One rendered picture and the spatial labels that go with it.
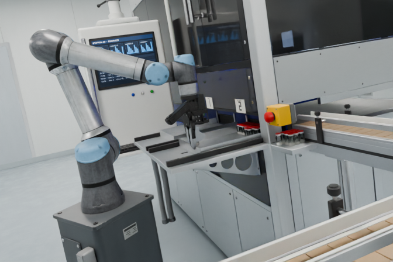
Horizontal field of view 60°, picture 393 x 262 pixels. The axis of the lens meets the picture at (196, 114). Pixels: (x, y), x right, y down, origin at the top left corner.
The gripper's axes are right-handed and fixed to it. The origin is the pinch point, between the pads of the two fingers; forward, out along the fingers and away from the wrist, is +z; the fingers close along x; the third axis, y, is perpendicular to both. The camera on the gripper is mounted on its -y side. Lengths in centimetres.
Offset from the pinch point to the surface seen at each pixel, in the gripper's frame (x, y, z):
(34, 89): 544, -95, -37
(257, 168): -1.1, 26.6, 15.0
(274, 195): -10.8, 27.4, 24.4
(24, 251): 170, -96, 93
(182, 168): -10.9, -8.5, 4.2
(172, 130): 54, 8, 2
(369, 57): -12, 81, -23
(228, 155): -10.9, 9.9, 3.7
